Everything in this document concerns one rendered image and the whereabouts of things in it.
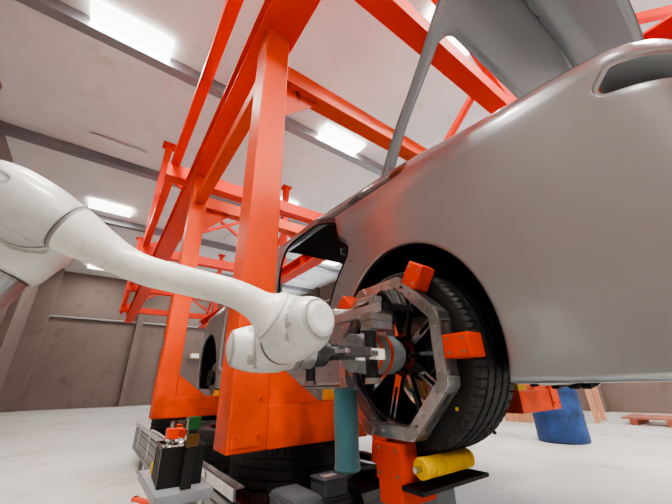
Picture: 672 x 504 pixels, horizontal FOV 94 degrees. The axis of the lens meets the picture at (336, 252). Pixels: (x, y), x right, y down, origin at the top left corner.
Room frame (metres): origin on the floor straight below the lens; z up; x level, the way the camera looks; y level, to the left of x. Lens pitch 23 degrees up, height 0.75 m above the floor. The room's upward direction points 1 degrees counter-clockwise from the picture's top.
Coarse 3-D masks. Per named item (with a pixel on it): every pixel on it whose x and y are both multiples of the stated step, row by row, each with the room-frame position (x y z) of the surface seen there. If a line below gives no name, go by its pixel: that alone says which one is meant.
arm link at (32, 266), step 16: (0, 240) 0.56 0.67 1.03; (0, 256) 0.57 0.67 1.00; (16, 256) 0.58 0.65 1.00; (32, 256) 0.59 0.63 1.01; (48, 256) 0.61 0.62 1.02; (64, 256) 0.65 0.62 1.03; (0, 272) 0.58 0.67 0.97; (16, 272) 0.60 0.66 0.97; (32, 272) 0.62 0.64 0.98; (48, 272) 0.65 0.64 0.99; (0, 288) 0.60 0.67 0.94; (16, 288) 0.62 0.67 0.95; (0, 304) 0.61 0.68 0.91
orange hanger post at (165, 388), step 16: (192, 192) 2.95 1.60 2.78; (192, 208) 2.89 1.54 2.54; (192, 224) 2.91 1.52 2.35; (192, 240) 2.92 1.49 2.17; (192, 256) 2.94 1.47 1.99; (176, 304) 2.90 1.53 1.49; (176, 320) 2.92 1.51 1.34; (176, 336) 2.93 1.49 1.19; (176, 352) 2.94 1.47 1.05; (160, 368) 2.88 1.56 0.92; (176, 368) 2.96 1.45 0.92; (160, 384) 2.90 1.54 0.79; (176, 384) 2.97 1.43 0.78; (160, 400) 2.90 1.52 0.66; (160, 416) 2.92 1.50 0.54
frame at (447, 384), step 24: (384, 288) 1.18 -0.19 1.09; (408, 288) 1.08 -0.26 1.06; (432, 312) 1.01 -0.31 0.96; (432, 336) 1.02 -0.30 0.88; (456, 360) 1.03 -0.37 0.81; (456, 384) 1.02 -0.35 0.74; (360, 408) 1.33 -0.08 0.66; (432, 408) 1.05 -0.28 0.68; (384, 432) 1.22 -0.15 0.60; (408, 432) 1.13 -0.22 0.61
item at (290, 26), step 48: (240, 0) 1.39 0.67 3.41; (288, 0) 1.17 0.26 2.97; (384, 0) 1.32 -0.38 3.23; (432, 0) 1.85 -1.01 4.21; (240, 96) 1.87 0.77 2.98; (480, 96) 2.14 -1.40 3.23; (240, 192) 3.73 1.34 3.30; (288, 192) 7.47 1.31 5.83; (144, 240) 5.47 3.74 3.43; (144, 288) 7.15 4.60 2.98
